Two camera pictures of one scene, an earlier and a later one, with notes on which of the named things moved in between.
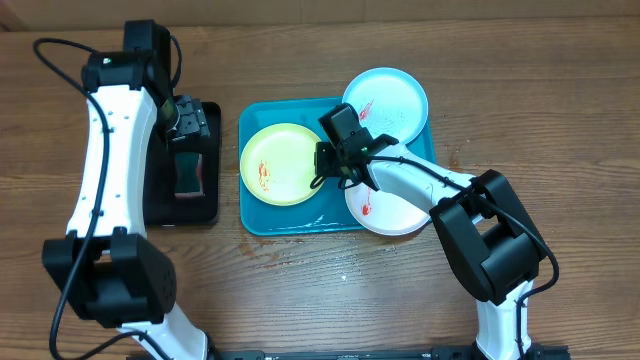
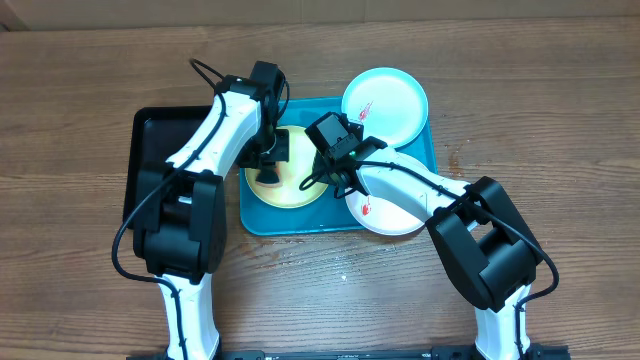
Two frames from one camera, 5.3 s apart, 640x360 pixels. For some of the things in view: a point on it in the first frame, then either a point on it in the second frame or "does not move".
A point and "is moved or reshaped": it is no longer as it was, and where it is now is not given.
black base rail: [532, 352] does not move
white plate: [382, 212] does not move
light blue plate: [388, 102] does not move
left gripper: [196, 123] to [283, 155]
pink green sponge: [188, 175] is moved or reshaped
